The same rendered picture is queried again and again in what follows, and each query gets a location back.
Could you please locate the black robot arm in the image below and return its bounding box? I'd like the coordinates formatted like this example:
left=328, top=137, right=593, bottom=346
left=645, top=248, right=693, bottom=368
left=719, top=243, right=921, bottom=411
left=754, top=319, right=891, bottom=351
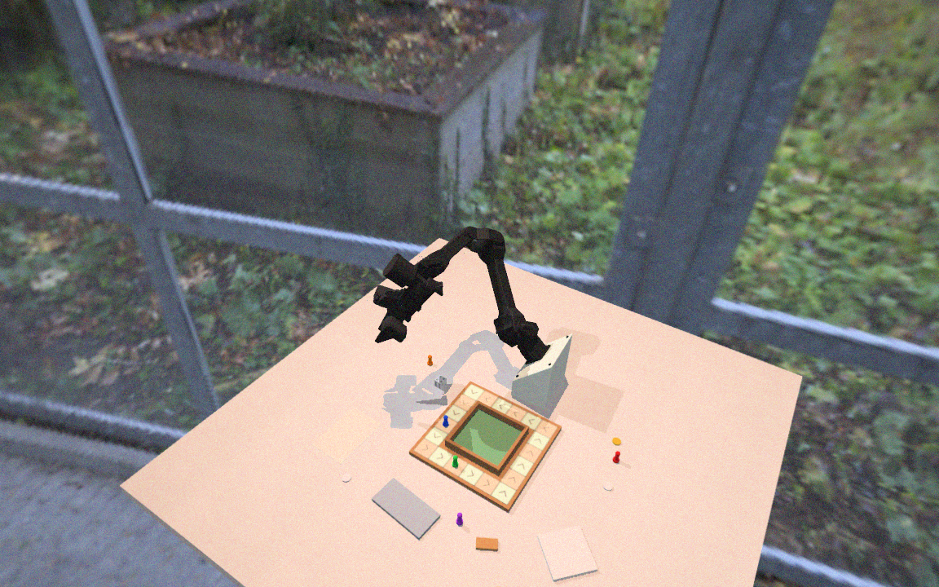
left=373, top=226, right=551, bottom=364

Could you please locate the brown wooden board frame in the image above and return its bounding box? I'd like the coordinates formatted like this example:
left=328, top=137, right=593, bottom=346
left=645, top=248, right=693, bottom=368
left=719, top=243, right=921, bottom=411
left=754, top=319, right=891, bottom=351
left=409, top=382, right=562, bottom=512

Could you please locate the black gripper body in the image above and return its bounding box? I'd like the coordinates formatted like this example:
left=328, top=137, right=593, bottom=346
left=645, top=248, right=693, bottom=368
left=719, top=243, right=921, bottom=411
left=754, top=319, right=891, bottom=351
left=381, top=288, right=424, bottom=342

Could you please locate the orange flat rectangular block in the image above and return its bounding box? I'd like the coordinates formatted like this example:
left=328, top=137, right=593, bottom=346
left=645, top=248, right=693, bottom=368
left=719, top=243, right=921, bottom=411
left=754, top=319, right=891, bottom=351
left=475, top=537, right=498, bottom=551

